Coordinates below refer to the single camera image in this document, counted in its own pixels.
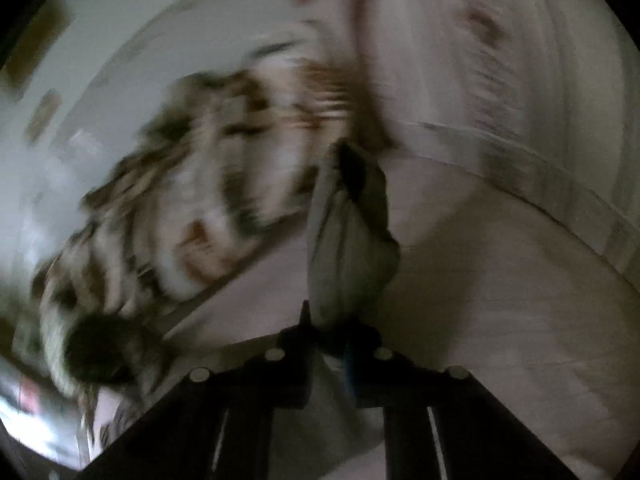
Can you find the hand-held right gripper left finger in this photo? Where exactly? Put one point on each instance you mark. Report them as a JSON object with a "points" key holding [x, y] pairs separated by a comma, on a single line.
{"points": [[299, 360]]}

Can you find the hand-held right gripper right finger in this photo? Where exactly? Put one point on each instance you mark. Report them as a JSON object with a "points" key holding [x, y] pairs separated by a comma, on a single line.
{"points": [[351, 375]]}

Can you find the grey puffer jacket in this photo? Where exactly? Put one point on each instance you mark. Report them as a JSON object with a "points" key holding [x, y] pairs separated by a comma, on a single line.
{"points": [[350, 240]]}

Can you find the white quilted bed sheet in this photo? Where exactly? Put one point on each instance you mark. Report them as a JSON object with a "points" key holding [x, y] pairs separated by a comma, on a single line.
{"points": [[500, 285]]}

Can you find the brown printed blanket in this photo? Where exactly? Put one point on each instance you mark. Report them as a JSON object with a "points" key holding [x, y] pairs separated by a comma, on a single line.
{"points": [[175, 185]]}

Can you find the bright window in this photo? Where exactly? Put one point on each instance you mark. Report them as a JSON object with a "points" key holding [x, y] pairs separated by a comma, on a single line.
{"points": [[30, 410]]}

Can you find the brown wall frame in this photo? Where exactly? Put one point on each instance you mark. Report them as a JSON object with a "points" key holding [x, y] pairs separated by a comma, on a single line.
{"points": [[40, 45]]}

